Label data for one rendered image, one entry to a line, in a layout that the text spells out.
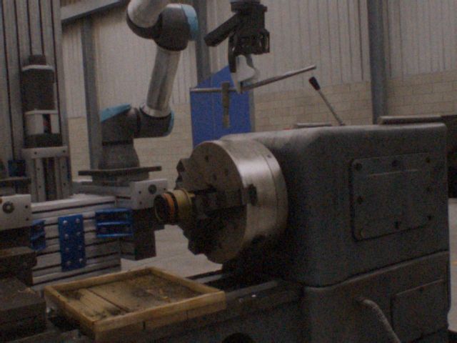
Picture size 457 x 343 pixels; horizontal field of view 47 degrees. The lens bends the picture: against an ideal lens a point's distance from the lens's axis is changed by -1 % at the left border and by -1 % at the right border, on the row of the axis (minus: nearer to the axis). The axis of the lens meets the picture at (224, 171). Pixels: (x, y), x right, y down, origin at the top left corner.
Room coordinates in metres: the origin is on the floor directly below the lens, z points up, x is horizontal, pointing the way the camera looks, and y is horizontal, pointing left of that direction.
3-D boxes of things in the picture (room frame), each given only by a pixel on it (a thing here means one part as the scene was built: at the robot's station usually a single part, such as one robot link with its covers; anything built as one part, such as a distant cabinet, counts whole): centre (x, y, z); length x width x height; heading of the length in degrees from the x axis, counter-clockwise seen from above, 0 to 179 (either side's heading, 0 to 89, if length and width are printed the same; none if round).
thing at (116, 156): (1.94, 0.39, 1.21); 0.15 x 0.15 x 0.10
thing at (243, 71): (1.30, -0.06, 1.39); 0.06 x 0.03 x 0.09; 64
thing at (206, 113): (8.33, 0.10, 1.18); 4.12 x 0.80 x 2.35; 13
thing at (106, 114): (1.94, 0.38, 1.33); 0.13 x 0.12 x 0.14; 116
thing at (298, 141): (1.61, -0.32, 1.06); 0.59 x 0.48 x 0.39; 124
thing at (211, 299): (1.21, 0.24, 0.89); 0.36 x 0.30 x 0.04; 34
